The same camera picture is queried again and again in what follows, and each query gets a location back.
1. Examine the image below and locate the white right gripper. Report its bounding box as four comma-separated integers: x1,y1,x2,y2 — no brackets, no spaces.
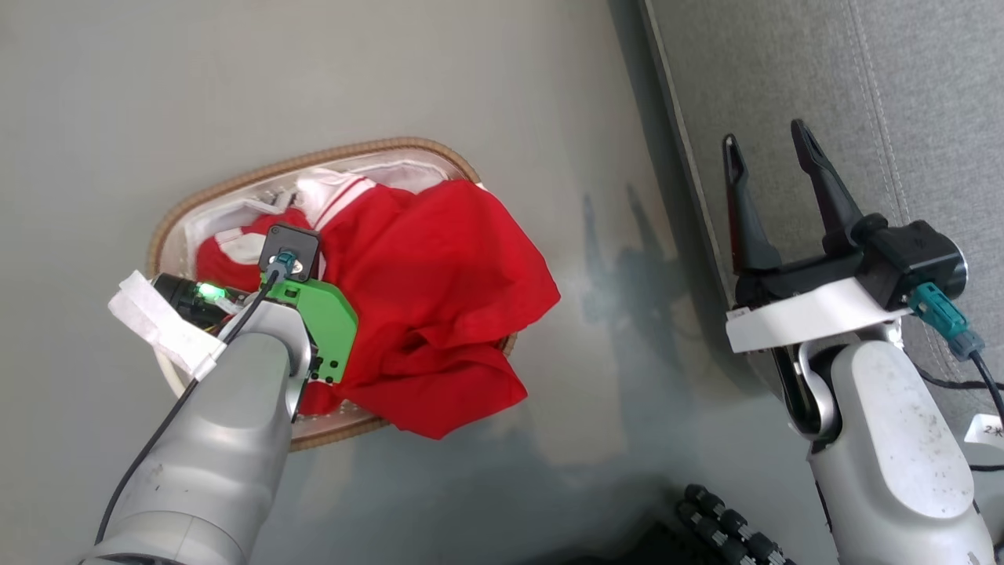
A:
723,119,915,354

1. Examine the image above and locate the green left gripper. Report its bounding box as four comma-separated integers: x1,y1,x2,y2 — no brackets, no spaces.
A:
153,271,359,385

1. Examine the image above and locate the red and white garment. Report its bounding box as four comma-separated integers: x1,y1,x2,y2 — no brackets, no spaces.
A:
195,174,562,440

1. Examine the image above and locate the cream basket with brown rim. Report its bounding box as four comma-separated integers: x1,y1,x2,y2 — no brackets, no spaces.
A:
147,137,518,452

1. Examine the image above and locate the grey fabric sofa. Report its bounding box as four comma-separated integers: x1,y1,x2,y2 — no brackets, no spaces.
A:
639,0,1004,440

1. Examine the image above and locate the white fabric wrap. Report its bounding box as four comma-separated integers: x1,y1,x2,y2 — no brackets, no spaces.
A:
108,270,228,382

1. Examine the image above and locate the white paper label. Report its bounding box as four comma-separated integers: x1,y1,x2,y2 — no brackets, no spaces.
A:
963,414,1004,452

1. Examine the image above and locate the black cable with teal plug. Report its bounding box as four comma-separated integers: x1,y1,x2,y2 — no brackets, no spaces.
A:
94,251,300,546
910,282,1004,428

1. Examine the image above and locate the thin black cable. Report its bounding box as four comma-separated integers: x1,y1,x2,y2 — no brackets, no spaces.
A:
914,367,1004,393

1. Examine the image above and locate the black ribbed hose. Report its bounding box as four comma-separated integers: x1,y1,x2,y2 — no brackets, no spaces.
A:
676,484,793,565

